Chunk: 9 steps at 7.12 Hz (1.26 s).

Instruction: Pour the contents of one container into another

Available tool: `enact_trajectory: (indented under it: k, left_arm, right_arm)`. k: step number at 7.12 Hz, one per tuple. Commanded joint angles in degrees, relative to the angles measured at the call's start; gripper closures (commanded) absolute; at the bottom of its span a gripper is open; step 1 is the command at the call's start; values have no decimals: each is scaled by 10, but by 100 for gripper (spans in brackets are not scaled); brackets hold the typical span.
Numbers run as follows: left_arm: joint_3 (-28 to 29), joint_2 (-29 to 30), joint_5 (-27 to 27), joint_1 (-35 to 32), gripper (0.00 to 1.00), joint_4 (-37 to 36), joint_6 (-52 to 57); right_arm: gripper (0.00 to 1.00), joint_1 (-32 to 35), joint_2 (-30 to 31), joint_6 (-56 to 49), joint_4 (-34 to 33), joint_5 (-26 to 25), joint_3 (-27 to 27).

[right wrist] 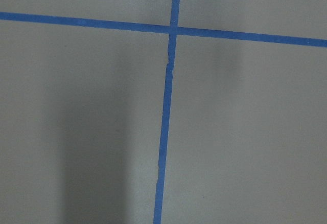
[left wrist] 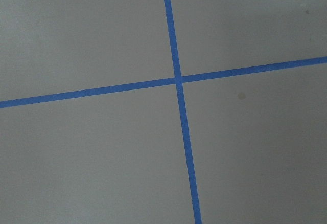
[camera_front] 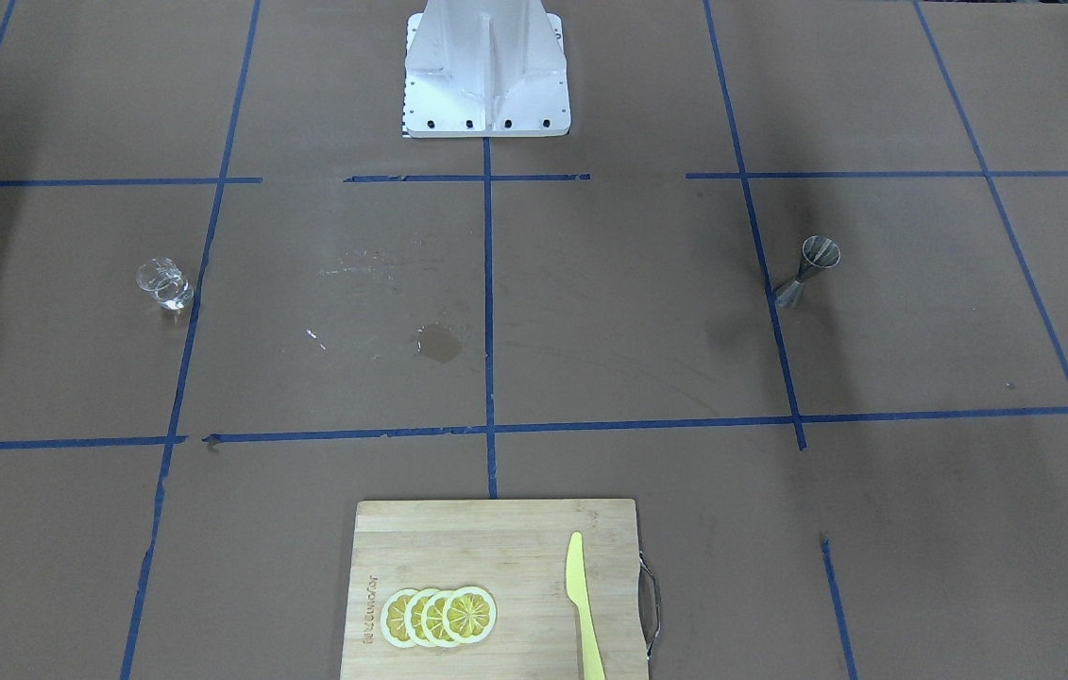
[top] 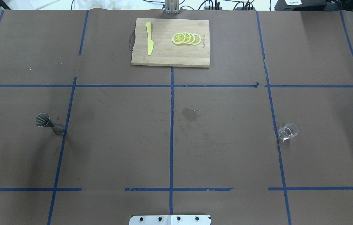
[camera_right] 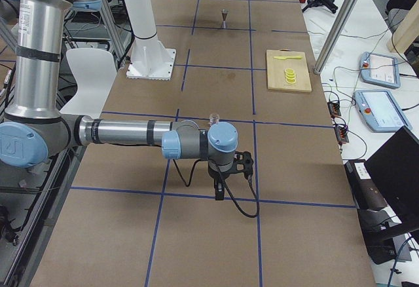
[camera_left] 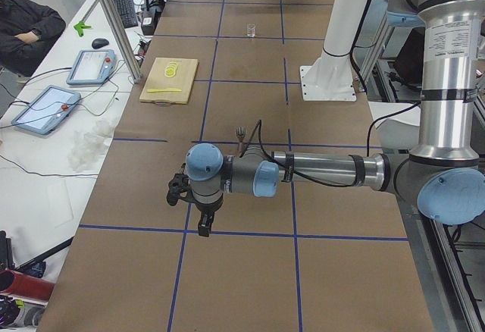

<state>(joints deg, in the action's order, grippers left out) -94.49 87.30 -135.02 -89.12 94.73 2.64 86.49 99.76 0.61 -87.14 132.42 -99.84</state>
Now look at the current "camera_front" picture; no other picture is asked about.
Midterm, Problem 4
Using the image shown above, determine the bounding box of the steel double jigger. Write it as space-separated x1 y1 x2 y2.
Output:
772 235 841 309

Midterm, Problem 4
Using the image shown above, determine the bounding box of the clear glass shaker cup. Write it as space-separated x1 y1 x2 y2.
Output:
135 257 195 313

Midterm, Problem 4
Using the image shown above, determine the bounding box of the bamboo cutting board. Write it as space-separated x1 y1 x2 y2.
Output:
340 499 650 679

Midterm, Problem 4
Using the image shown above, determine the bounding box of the yellow plastic knife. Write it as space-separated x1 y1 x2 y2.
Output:
565 531 606 679

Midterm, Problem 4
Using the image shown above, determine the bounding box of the lemon slice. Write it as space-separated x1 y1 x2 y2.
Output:
443 586 498 644
381 588 417 649
403 588 437 647
418 590 457 647

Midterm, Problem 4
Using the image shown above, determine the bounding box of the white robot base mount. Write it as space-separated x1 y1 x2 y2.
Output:
401 1 572 139

